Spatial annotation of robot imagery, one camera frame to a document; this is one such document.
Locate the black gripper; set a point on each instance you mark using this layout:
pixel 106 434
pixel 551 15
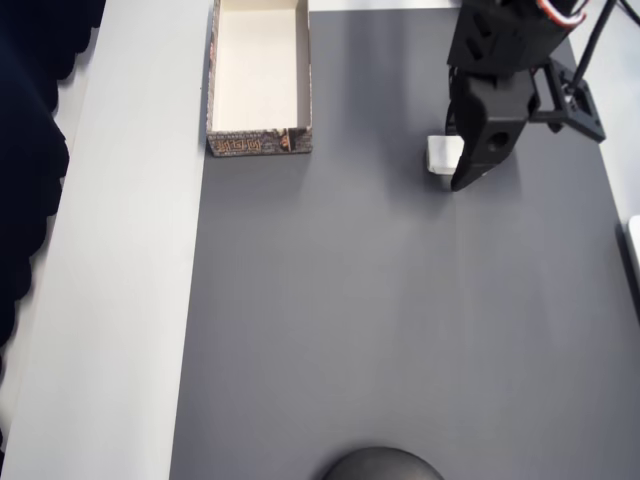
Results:
pixel 492 132

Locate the white rectangular block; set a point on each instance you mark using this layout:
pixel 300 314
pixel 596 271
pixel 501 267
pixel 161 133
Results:
pixel 442 155

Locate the patterned cardboard box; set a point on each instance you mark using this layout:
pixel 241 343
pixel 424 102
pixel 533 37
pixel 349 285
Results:
pixel 260 75

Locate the grey desk mat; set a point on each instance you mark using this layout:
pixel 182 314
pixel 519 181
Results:
pixel 350 300

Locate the black round stand base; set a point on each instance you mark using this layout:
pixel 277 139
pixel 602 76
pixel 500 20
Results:
pixel 382 465

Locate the dark blue curtain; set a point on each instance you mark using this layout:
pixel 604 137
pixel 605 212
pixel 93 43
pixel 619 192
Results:
pixel 25 150

